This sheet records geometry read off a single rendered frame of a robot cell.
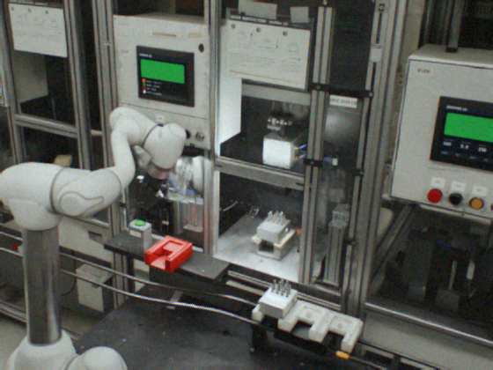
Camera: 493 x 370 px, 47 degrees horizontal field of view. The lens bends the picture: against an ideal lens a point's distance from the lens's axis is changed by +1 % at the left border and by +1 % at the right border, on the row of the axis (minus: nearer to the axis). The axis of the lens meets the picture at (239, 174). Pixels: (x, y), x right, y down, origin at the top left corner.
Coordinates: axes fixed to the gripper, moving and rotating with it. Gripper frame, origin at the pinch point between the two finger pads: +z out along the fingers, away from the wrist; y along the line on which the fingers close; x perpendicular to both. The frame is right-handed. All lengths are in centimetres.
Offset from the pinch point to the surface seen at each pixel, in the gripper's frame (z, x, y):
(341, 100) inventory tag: -81, -12, -43
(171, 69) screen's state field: -55, -7, 15
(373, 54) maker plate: -99, -11, -44
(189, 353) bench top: 23, 16, -50
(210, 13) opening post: -80, -10, 11
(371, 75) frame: -93, -11, -47
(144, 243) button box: 11.7, -0.5, -8.0
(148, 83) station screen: -45, -7, 22
